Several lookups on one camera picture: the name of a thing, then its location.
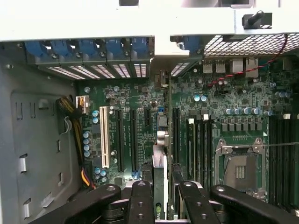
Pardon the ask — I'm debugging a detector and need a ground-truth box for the empty RAM slot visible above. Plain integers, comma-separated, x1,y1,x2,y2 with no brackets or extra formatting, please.
197,113,206,185

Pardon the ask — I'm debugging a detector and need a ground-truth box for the CPU socket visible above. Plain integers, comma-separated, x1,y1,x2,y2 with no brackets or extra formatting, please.
214,137,270,199

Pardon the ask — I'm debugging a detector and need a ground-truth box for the long expansion slot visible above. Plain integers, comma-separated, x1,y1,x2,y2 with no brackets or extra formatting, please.
116,109,126,173

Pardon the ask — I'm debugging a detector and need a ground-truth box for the white expansion slot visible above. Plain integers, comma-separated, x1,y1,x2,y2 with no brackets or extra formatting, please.
99,105,111,168

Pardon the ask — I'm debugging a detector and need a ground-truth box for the short black expansion slot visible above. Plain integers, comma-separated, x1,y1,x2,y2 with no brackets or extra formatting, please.
143,108,152,127

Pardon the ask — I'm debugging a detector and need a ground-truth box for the thin metal locking lever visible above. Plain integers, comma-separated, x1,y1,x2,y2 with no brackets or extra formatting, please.
261,142,299,149

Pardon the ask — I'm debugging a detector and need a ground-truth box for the green motherboard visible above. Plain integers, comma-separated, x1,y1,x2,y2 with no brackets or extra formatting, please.
76,55,299,210

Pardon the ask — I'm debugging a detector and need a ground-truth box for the blue slot retaining clip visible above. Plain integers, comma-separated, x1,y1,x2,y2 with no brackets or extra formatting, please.
50,40,72,59
184,35,199,54
24,40,48,59
130,36,150,56
78,39,99,58
104,38,125,57

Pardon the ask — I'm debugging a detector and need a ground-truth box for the open PC case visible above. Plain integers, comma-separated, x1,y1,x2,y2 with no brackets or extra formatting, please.
0,0,299,224

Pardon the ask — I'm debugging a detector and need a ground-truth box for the black case peg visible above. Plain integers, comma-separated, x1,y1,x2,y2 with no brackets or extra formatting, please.
242,10,273,30

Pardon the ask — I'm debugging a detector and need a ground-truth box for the yellow black power cable bundle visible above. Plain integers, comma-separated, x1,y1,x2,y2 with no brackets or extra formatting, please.
55,95,97,190

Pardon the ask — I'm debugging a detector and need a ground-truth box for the red black twisted wire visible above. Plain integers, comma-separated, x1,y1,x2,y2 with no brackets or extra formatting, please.
207,33,289,88

